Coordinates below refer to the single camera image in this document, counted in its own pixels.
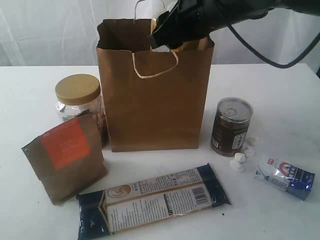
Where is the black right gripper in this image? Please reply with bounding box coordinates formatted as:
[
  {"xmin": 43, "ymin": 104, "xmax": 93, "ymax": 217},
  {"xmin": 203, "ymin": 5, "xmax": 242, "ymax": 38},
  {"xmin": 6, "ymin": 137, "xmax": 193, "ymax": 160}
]
[{"xmin": 148, "ymin": 0, "xmax": 233, "ymax": 49}]

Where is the yellow millet bottle white cap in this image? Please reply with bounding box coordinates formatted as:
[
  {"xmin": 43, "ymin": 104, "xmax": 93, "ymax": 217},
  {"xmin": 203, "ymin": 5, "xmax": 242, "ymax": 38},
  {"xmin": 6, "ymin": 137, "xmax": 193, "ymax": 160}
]
[{"xmin": 150, "ymin": 17, "xmax": 201, "ymax": 53}]

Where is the dark can pull-tab lid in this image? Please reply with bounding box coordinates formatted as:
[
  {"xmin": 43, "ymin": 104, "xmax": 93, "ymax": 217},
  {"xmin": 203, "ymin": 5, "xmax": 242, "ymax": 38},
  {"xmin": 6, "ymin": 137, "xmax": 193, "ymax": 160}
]
[{"xmin": 210, "ymin": 97, "xmax": 254, "ymax": 157}]

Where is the white marshmallow piece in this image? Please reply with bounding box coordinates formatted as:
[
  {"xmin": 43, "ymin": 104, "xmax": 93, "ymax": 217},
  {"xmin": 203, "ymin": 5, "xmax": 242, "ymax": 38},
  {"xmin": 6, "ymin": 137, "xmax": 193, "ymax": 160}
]
[
  {"xmin": 234, "ymin": 152, "xmax": 246, "ymax": 163},
  {"xmin": 246, "ymin": 137, "xmax": 259, "ymax": 147},
  {"xmin": 229, "ymin": 159, "xmax": 245, "ymax": 173},
  {"xmin": 243, "ymin": 145, "xmax": 255, "ymax": 158}
]

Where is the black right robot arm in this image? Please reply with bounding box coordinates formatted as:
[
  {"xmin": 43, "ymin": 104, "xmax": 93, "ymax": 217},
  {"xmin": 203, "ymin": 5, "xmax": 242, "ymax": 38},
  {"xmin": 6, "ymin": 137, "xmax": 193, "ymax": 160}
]
[{"xmin": 165, "ymin": 0, "xmax": 320, "ymax": 42}]

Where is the brown paper bag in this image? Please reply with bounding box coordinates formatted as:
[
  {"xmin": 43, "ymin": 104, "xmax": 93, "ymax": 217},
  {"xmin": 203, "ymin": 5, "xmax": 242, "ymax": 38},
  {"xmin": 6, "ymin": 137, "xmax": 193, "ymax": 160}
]
[{"xmin": 96, "ymin": 18, "xmax": 215, "ymax": 152}]

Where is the clear jar gold lid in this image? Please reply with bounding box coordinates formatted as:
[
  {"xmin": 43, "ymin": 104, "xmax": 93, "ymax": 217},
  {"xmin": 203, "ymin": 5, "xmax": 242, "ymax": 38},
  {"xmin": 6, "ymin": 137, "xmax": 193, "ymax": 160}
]
[{"xmin": 55, "ymin": 73, "xmax": 109, "ymax": 147}]

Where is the brown pouch orange label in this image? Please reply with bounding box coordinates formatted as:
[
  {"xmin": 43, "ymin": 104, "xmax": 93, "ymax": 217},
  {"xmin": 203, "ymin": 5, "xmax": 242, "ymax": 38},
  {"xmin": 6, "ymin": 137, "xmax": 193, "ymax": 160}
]
[{"xmin": 21, "ymin": 113, "xmax": 108, "ymax": 205}]

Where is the long dark noodle package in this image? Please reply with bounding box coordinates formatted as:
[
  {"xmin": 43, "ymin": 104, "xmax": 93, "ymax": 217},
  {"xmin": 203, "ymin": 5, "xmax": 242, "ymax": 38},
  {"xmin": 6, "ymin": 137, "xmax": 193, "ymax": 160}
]
[{"xmin": 76, "ymin": 164, "xmax": 231, "ymax": 240}]

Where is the small blue white packet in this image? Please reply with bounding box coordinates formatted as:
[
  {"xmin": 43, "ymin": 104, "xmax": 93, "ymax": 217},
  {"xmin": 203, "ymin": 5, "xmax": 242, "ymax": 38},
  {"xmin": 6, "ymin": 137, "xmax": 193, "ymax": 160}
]
[{"xmin": 254, "ymin": 157, "xmax": 315, "ymax": 201}]

